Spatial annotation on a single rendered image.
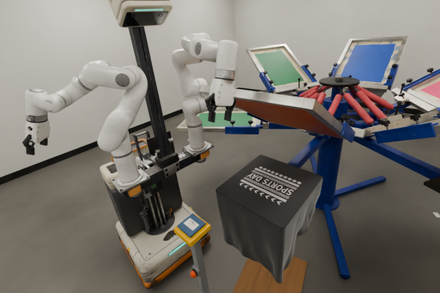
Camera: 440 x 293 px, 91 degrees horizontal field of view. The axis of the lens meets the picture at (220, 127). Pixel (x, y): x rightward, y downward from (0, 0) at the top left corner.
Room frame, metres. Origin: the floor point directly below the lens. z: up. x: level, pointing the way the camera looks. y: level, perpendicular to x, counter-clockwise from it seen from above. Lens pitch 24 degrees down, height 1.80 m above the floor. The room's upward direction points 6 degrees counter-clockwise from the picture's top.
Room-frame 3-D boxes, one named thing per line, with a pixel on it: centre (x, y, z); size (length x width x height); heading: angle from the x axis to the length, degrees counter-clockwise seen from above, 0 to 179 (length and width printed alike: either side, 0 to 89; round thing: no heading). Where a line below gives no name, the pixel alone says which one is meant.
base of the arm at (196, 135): (1.25, 0.16, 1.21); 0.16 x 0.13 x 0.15; 39
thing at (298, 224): (0.90, -0.41, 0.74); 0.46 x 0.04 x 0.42; 135
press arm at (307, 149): (1.39, -0.61, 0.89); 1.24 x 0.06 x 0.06; 135
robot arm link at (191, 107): (1.24, 0.15, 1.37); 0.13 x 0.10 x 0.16; 117
